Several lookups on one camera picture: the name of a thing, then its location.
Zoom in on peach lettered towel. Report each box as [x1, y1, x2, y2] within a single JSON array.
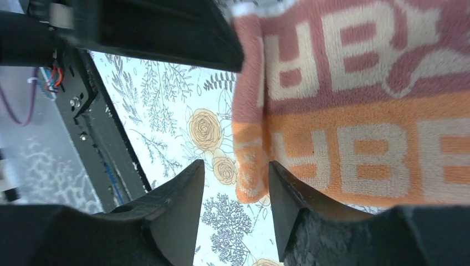
[[230, 1, 469, 207]]

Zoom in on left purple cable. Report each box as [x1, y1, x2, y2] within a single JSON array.
[[0, 66, 40, 127]]

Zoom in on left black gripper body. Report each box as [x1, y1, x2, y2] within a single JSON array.
[[1, 1, 70, 67]]

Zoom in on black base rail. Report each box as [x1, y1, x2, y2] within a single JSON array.
[[56, 47, 151, 212]]

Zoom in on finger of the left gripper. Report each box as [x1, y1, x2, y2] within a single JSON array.
[[48, 0, 244, 72]]

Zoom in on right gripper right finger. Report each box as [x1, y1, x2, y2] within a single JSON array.
[[268, 161, 469, 265]]

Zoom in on floral table mat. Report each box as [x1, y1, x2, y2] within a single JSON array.
[[91, 52, 279, 265]]

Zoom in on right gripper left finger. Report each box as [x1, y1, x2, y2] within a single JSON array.
[[1, 160, 205, 265]]

